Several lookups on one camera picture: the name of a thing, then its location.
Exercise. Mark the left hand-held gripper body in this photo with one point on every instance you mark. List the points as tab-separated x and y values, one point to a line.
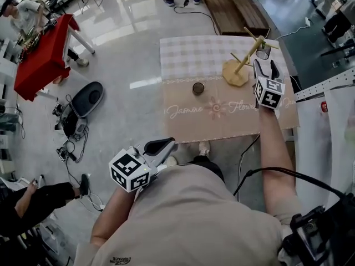
129	170

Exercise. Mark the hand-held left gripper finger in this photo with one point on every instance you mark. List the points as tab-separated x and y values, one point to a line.
158	141
162	156

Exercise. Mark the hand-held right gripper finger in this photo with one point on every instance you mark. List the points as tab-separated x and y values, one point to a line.
258	69
276	72

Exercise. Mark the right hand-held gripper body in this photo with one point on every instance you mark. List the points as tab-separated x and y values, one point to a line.
269	93

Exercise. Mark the wooden mug tree stand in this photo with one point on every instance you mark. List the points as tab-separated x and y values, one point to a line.
234	75

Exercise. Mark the person's left forearm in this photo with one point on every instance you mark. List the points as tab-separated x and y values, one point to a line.
111	217

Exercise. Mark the person's right forearm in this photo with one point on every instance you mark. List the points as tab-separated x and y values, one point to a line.
274	154

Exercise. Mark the person's left white shoe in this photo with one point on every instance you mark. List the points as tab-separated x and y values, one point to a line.
172	161

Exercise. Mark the person's white shoe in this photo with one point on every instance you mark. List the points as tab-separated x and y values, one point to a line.
204	148
172	161

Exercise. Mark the person's right white shoe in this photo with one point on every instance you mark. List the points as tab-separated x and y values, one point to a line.
204	148

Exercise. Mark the person's black trousers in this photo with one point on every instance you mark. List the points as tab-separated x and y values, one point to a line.
206	163

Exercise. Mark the white perforated metal rack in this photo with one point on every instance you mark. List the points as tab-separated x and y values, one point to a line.
319	86

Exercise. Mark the checked beige tablecloth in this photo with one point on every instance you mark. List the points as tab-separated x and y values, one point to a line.
222	120

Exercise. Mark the red can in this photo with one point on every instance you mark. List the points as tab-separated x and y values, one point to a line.
324	106

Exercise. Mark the white power strip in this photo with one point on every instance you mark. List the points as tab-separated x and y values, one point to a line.
308	22

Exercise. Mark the wooden floor platform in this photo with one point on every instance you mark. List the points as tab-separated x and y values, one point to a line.
233	7

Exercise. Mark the person's beige shirt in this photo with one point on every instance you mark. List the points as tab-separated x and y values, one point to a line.
194	217

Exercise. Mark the white curved shelf unit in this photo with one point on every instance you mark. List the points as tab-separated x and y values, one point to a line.
319	148

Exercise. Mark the grey oval case lid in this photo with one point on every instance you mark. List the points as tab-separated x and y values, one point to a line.
88	98

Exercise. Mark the white metal table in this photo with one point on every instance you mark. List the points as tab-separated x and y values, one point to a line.
83	41

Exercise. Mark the red tablecloth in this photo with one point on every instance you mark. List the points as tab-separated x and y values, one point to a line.
38	68

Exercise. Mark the white storage shelf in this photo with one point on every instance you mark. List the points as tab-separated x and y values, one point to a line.
5	93

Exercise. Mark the golden metal dishes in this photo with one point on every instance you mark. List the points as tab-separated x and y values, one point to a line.
29	37

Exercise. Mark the black camera rig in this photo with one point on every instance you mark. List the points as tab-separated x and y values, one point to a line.
319	231

